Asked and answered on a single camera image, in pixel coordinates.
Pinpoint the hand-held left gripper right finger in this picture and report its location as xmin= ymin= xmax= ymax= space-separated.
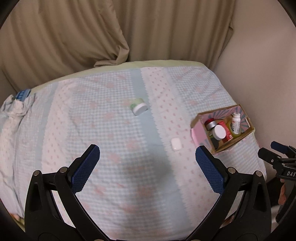
xmin=195 ymin=146 xmax=271 ymax=241

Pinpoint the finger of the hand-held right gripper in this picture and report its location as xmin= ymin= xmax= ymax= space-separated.
xmin=258 ymin=148 xmax=282 ymax=171
xmin=270 ymin=141 xmax=296 ymax=155

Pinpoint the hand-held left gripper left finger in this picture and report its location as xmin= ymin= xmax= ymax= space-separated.
xmin=24 ymin=144 xmax=101 ymax=241

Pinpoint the cardboard box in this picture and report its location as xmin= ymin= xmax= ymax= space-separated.
xmin=191 ymin=104 xmax=255 ymax=154

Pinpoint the small red carton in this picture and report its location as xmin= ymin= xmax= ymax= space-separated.
xmin=217 ymin=120 xmax=233 ymax=142

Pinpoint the white earbud case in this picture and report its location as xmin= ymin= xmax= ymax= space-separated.
xmin=171 ymin=138 xmax=182 ymax=151

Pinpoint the white pill bottle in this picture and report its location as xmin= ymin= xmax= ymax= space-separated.
xmin=231 ymin=112 xmax=242 ymax=135

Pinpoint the roll of yellow clear tape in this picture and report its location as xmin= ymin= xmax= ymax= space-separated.
xmin=225 ymin=116 xmax=241 ymax=139

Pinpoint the green jar with white lid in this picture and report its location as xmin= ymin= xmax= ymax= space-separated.
xmin=130 ymin=98 xmax=148 ymax=116

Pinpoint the person's right hand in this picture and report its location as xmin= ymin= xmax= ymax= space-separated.
xmin=278 ymin=185 xmax=287 ymax=206

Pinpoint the crumpled blue checked blanket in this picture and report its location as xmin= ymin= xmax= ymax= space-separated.
xmin=0 ymin=94 xmax=37 ymax=122

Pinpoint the pale green fitted sheet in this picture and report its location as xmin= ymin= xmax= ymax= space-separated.
xmin=30 ymin=60 xmax=210 ymax=93

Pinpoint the beige curtain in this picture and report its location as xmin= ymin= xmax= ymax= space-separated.
xmin=0 ymin=0 xmax=130 ymax=92
xmin=94 ymin=0 xmax=236 ymax=68

